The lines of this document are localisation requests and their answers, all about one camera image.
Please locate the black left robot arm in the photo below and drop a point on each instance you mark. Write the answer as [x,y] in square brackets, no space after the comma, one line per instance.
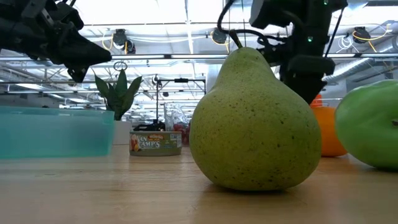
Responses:
[9,31]

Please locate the green pear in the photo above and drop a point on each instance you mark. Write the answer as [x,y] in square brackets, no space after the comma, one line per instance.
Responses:
[255,124]

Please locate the black metal rack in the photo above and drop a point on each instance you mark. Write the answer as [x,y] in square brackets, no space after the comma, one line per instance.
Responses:
[180,80]

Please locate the teal translucent plastic bin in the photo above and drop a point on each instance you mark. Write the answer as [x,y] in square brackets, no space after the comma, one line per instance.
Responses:
[56,133]

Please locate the silver ventilation duct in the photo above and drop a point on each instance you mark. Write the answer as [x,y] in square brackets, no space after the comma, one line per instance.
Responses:
[357,67]

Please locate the green plant in white pot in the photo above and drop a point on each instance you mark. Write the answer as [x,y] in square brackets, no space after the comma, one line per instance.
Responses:
[118,96]

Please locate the green apple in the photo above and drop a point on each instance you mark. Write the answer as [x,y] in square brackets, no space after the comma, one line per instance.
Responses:
[370,124]

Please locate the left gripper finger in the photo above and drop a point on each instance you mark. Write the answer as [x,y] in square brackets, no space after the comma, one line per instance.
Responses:
[90,63]
[84,49]

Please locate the dark red grape bunch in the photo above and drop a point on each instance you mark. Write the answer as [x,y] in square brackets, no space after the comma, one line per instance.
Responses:
[180,129]

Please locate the orange fruit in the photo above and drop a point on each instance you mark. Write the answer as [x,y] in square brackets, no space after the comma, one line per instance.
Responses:
[329,133]

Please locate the silver tuna can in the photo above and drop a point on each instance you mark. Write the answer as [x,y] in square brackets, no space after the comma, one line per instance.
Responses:
[155,144]

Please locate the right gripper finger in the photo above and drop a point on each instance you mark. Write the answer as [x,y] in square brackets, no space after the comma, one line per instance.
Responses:
[308,74]

